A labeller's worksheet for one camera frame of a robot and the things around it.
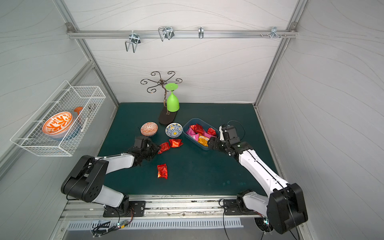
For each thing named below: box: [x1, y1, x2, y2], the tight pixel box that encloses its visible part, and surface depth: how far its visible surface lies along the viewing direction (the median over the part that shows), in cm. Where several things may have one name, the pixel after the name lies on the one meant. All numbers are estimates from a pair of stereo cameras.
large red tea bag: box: [189, 123, 205, 135], surface depth 103 cm
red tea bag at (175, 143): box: [169, 138, 184, 148], surface depth 98 cm
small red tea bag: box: [157, 142, 170, 155], surface depth 97 cm
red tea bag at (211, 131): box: [207, 127, 217, 136], surface depth 100 cm
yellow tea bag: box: [198, 135, 210, 147], surface depth 95 cm
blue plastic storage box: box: [183, 118, 220, 150], surface depth 101 cm
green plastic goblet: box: [165, 83, 180, 113], surface depth 91 cm
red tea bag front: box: [157, 163, 168, 180], surface depth 86 cm
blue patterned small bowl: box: [165, 122, 183, 139], surface depth 105 cm
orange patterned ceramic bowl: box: [140, 121, 159, 137], surface depth 105 cm
